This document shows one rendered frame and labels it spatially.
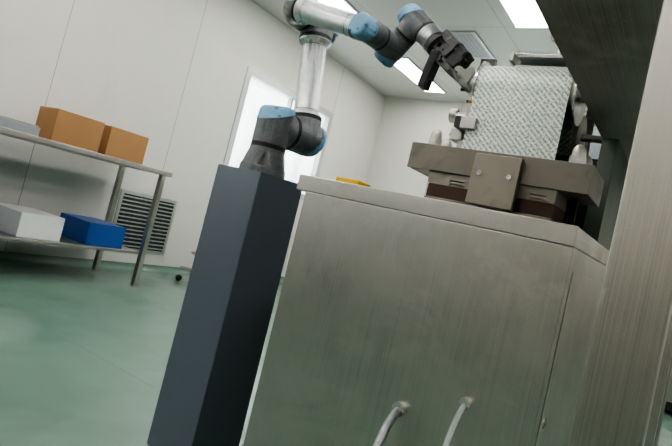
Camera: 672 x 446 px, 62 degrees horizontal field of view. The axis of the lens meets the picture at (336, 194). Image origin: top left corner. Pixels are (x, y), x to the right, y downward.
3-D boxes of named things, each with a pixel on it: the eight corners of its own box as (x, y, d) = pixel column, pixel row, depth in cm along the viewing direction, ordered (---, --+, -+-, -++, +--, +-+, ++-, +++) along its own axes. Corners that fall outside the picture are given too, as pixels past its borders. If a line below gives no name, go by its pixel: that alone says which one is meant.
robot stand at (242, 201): (146, 443, 175) (218, 163, 181) (196, 434, 191) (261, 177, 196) (185, 472, 163) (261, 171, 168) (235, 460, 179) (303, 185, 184)
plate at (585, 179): (432, 179, 146) (437, 156, 146) (599, 207, 124) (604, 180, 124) (406, 166, 132) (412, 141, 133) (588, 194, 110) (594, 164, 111)
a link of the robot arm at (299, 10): (277, -21, 190) (375, 6, 157) (299, -6, 198) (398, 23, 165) (262, 11, 191) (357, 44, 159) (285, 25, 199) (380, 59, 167)
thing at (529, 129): (457, 166, 147) (473, 98, 148) (550, 180, 134) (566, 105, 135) (457, 166, 147) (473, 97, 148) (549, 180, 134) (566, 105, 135)
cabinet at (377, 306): (503, 401, 345) (534, 264, 350) (619, 445, 310) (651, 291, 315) (216, 540, 134) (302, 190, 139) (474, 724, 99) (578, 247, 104)
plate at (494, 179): (467, 203, 123) (478, 154, 124) (513, 211, 117) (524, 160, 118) (463, 201, 121) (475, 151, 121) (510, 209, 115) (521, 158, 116)
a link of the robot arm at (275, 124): (243, 138, 182) (253, 98, 183) (273, 149, 192) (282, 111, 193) (267, 141, 174) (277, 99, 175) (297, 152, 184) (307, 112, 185)
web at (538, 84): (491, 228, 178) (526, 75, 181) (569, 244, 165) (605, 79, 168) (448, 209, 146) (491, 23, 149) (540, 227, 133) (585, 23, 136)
